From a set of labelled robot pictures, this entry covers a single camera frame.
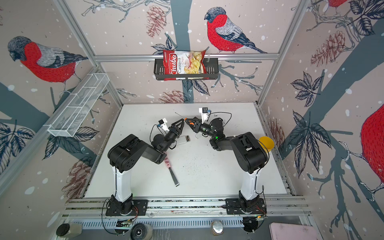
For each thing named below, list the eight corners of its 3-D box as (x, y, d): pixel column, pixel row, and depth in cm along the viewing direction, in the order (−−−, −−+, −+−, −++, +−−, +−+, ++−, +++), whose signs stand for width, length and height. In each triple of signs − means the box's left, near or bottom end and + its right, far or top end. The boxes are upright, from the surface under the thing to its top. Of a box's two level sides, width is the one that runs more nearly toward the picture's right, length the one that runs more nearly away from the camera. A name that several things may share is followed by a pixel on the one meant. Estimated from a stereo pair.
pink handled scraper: (175, 187, 81) (175, 186, 80) (164, 160, 92) (163, 158, 90) (179, 185, 82) (179, 183, 80) (167, 158, 93) (167, 157, 91)
